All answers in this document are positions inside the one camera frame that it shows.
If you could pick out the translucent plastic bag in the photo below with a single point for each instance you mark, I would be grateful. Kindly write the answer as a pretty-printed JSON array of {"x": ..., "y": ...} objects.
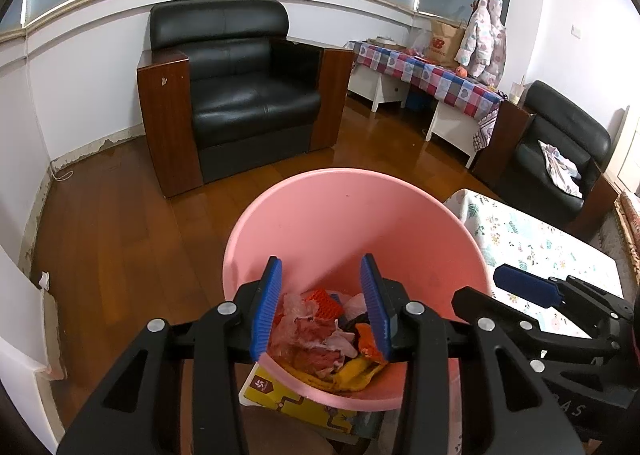
[{"x": 420, "y": 42}]

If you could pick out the white paper scrap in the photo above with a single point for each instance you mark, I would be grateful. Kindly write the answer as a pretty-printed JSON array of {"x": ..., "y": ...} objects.
[{"x": 46, "y": 281}]

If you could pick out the checked tablecloth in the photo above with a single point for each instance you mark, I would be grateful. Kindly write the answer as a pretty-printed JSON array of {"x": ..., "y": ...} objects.
[{"x": 435, "y": 77}]

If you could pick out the white bed headboard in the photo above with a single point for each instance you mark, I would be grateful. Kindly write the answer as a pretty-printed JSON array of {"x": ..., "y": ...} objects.
[{"x": 627, "y": 155}]

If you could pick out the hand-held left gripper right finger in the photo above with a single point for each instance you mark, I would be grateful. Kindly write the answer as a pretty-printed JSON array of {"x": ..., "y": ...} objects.
[{"x": 377, "y": 310}]

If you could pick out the yellow printed cardboard box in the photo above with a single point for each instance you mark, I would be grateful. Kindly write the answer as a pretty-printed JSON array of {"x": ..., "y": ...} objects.
[{"x": 280, "y": 392}]

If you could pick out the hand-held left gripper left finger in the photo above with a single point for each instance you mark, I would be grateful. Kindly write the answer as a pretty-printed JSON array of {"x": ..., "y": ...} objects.
[{"x": 265, "y": 310}]

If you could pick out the pink plastic bucket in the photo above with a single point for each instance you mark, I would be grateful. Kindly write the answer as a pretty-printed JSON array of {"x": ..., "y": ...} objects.
[{"x": 350, "y": 225}]

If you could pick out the white wall socket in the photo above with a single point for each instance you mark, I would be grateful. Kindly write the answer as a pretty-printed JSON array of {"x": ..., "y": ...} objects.
[{"x": 577, "y": 31}]

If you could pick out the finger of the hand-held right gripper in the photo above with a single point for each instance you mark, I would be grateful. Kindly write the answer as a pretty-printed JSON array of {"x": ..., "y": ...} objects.
[
  {"x": 525, "y": 280},
  {"x": 565, "y": 342}
]

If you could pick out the brown paper bag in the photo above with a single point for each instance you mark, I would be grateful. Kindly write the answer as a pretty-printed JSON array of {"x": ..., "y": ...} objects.
[{"x": 445, "y": 42}]

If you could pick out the plastic cup with straw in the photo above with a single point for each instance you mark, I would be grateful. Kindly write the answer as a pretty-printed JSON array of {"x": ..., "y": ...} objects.
[{"x": 515, "y": 92}]

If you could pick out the clear plastic bag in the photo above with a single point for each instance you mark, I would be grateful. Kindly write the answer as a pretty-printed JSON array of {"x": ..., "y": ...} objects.
[{"x": 295, "y": 315}]

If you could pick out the black leather armchair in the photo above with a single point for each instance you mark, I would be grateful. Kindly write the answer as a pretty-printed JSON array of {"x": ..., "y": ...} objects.
[
  {"x": 560, "y": 125},
  {"x": 230, "y": 85}
]

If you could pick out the orange fruit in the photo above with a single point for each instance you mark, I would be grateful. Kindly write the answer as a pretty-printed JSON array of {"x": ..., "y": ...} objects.
[{"x": 461, "y": 72}]

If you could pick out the white foam net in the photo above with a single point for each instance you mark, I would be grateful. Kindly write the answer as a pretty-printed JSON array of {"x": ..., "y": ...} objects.
[{"x": 356, "y": 305}]

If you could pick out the crumpled patterned cloth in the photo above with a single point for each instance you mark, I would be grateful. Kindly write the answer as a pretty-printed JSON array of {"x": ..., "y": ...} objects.
[{"x": 562, "y": 167}]

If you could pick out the floral tablecloth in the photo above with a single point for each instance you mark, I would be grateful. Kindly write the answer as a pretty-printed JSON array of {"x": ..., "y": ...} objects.
[{"x": 525, "y": 235}]

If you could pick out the yellow plastic bag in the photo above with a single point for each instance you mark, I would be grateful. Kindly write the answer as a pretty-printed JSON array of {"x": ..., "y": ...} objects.
[{"x": 355, "y": 375}]

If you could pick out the pastel puffer jacket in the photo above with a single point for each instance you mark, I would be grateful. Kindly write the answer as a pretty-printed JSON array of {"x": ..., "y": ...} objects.
[{"x": 482, "y": 40}]

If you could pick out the red foam net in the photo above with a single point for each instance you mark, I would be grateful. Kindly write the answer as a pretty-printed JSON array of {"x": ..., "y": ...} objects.
[{"x": 322, "y": 305}]

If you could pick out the white desk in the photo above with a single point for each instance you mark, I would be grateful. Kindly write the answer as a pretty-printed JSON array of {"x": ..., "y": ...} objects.
[{"x": 380, "y": 90}]

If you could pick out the white cabinet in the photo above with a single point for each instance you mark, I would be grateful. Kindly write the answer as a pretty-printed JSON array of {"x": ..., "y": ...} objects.
[{"x": 20, "y": 335}]

